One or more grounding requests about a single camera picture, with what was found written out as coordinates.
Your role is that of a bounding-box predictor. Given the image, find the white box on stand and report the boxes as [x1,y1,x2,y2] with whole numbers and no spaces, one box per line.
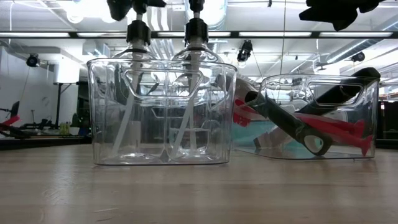
[52,58,81,85]

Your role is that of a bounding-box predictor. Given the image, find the black dish wand white head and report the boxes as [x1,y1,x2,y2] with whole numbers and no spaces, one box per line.
[253,67,382,149]
[214,73,333,157]

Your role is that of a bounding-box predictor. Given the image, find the thin hanging cable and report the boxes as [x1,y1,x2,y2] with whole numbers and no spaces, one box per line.
[279,0,287,75]

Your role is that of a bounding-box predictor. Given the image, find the clear plastic bin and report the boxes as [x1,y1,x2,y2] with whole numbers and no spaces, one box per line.
[86,57,238,166]
[233,73,381,161]

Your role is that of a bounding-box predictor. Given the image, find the red background object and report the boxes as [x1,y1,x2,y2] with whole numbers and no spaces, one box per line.
[0,114,21,128]

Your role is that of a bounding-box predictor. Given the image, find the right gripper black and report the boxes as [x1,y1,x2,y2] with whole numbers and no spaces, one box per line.
[299,0,386,32]

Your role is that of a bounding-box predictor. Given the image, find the green background items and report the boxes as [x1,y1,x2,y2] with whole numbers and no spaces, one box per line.
[58,121,71,136]

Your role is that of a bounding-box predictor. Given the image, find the black background table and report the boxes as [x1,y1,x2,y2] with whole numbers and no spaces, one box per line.
[0,135,91,151]

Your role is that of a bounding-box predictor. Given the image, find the black metal rig frame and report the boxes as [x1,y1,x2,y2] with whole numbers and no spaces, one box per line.
[0,30,398,39]

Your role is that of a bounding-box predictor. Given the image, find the black stand post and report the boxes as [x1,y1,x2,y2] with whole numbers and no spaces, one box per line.
[55,82,78,127]

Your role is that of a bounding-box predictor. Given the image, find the clear soap bottle black pump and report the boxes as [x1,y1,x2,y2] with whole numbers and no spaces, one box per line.
[110,0,167,159]
[169,0,226,159]

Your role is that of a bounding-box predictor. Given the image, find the red dish brush white handle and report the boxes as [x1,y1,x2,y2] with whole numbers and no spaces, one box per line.
[233,111,374,157]
[233,98,367,138]

